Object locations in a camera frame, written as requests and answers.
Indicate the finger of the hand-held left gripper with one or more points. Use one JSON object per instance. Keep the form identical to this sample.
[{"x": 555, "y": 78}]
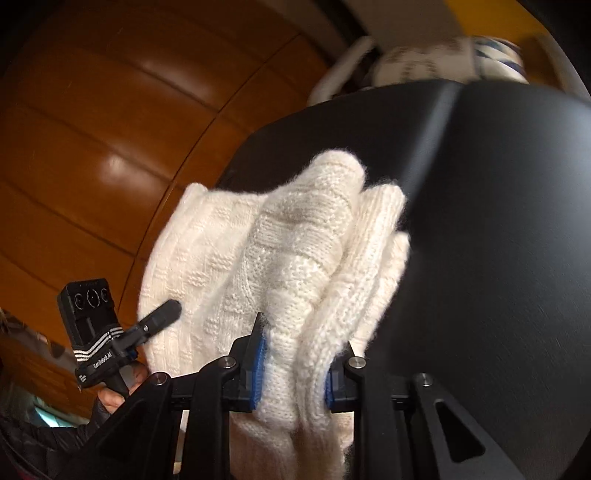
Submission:
[{"x": 159, "y": 318}]

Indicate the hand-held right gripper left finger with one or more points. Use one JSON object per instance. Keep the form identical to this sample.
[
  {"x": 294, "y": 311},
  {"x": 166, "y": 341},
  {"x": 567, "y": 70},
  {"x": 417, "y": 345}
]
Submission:
[{"x": 258, "y": 369}]

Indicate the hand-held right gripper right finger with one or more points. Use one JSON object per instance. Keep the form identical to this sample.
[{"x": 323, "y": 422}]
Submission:
[{"x": 330, "y": 385}]

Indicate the white knitted sweater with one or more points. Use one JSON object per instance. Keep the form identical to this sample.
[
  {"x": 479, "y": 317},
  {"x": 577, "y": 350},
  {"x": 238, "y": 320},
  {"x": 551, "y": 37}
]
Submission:
[{"x": 286, "y": 240}]

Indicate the person's left forearm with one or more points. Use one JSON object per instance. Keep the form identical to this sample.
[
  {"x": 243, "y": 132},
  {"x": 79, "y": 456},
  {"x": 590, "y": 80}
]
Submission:
[{"x": 41, "y": 443}]

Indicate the person's left hand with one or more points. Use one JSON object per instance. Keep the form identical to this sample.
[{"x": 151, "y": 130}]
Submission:
[{"x": 113, "y": 400}]

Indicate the wooden wardrobe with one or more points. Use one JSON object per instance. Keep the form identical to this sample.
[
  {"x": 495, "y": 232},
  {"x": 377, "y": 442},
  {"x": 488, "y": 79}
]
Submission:
[{"x": 115, "y": 115}]

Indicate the black leather seat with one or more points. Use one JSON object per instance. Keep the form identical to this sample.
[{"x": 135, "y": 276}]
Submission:
[{"x": 485, "y": 230}]

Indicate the white soft item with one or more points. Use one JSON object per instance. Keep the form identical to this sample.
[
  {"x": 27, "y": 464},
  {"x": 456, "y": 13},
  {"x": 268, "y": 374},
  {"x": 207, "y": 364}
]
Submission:
[{"x": 341, "y": 69}]

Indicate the white blue patterned pillow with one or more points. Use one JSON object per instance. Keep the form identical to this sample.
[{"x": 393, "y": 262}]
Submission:
[{"x": 425, "y": 60}]

